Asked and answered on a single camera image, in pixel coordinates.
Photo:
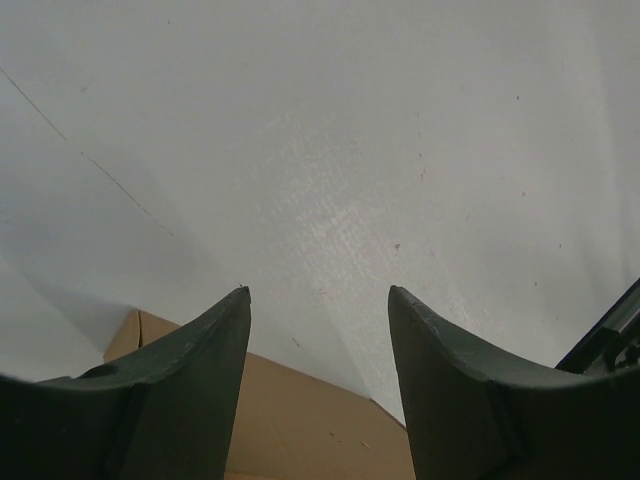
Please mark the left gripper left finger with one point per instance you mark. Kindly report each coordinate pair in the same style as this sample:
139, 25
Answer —
164, 411

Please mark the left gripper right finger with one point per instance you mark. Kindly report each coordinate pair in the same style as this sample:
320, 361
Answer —
476, 411

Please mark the brown cardboard express box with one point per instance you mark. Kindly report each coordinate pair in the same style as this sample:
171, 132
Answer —
289, 425

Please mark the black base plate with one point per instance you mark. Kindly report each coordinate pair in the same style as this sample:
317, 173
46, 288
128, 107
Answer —
612, 344

